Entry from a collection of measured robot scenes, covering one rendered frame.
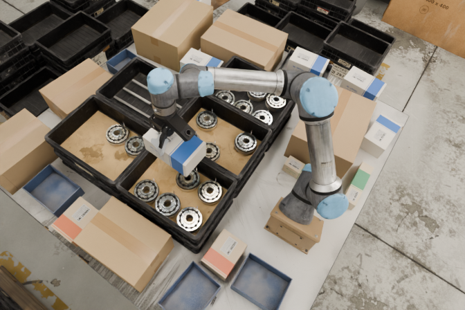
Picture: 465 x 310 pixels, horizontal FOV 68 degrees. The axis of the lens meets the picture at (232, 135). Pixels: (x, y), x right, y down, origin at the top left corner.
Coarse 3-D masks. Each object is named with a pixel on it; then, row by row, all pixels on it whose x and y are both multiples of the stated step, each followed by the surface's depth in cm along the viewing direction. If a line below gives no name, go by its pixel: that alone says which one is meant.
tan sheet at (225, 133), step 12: (192, 120) 168; (204, 132) 165; (216, 132) 166; (228, 132) 166; (240, 132) 166; (228, 144) 162; (228, 156) 159; (240, 156) 159; (228, 168) 156; (240, 168) 156
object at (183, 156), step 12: (156, 132) 127; (168, 144) 124; (180, 144) 125; (192, 144) 125; (204, 144) 125; (156, 156) 131; (168, 156) 124; (180, 156) 122; (192, 156) 122; (180, 168) 125; (192, 168) 128
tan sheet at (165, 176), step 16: (160, 160) 156; (144, 176) 151; (160, 176) 151; (144, 192) 147; (160, 192) 147; (176, 192) 148; (192, 192) 148; (208, 192) 149; (224, 192) 149; (208, 208) 145
